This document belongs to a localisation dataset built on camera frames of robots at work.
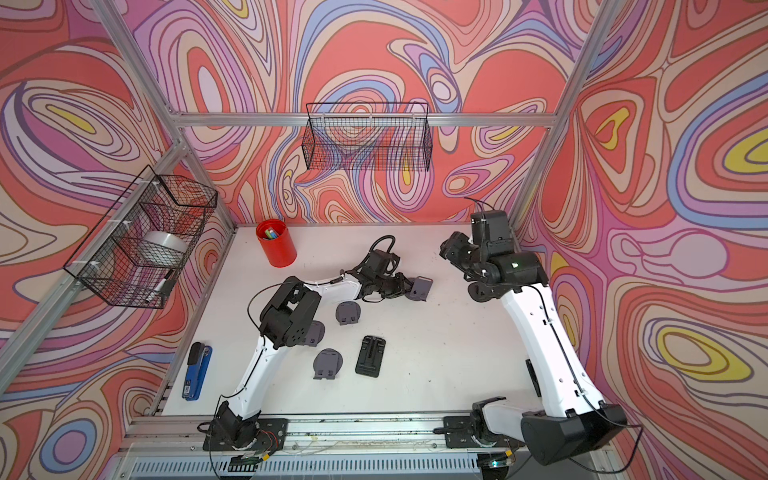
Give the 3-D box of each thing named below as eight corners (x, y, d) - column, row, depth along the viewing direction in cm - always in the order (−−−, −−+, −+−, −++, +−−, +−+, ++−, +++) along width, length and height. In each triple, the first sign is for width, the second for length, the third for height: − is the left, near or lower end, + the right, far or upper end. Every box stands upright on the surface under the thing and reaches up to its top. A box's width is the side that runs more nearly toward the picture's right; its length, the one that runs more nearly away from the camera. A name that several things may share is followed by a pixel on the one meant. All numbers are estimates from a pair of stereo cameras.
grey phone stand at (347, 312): (335, 324, 94) (334, 320, 92) (337, 305, 99) (336, 301, 97) (359, 324, 94) (359, 320, 92) (361, 305, 99) (360, 301, 97)
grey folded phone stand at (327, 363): (311, 379, 84) (310, 377, 82) (316, 351, 89) (314, 348, 88) (341, 379, 84) (340, 377, 82) (344, 351, 89) (343, 348, 88)
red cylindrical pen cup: (263, 267, 109) (250, 242, 98) (271, 244, 116) (259, 219, 105) (294, 267, 109) (284, 242, 98) (300, 244, 116) (291, 219, 105)
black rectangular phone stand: (354, 373, 85) (353, 370, 83) (364, 337, 92) (363, 334, 90) (378, 378, 84) (378, 375, 82) (386, 342, 91) (386, 338, 89)
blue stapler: (188, 402, 81) (178, 397, 77) (197, 350, 90) (188, 344, 86) (206, 398, 81) (197, 393, 77) (212, 347, 90) (205, 340, 87)
